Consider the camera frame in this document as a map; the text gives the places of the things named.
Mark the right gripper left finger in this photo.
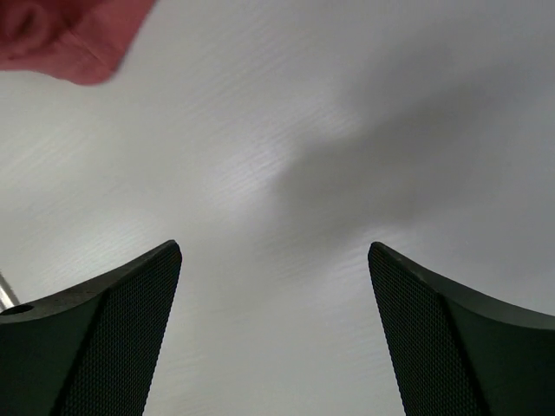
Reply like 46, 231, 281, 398
1, 240, 181, 416

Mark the right side aluminium rail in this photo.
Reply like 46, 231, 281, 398
0, 274, 20, 312

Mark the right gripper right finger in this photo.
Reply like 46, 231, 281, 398
368, 242, 554, 415

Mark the salmon pink t shirt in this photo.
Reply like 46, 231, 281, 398
1, 0, 155, 86

